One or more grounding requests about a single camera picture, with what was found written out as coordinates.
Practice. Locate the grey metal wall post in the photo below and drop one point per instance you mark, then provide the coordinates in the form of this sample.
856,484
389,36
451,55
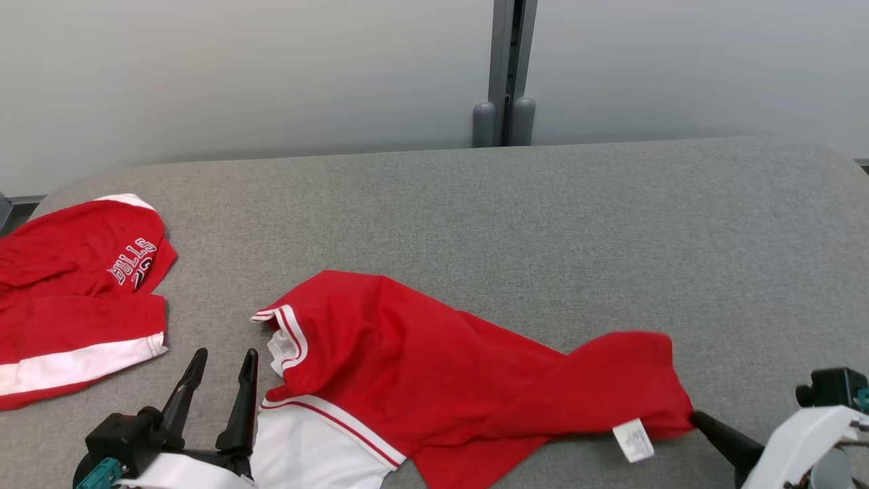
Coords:
506,61

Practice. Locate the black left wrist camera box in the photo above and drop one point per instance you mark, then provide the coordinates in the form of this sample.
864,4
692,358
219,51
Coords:
122,438

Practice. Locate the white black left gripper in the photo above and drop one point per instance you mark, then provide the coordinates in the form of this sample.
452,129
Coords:
197,472

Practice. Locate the grey cylindrical post cap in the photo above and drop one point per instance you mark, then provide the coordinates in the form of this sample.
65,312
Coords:
484,125
523,122

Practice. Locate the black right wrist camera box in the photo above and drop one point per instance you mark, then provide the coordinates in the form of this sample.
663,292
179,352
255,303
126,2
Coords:
831,388

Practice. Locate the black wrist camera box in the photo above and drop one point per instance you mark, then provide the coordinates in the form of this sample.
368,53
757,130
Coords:
122,438
831,388

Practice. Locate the red jersey with number 23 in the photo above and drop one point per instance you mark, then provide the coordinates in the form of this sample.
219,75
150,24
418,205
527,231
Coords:
421,360

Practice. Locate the grey metal frame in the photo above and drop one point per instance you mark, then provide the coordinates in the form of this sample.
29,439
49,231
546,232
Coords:
4,210

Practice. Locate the red shorts with white stripe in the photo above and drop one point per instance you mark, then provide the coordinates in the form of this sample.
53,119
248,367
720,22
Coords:
68,292

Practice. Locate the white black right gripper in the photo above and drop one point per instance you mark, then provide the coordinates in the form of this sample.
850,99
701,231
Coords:
801,435

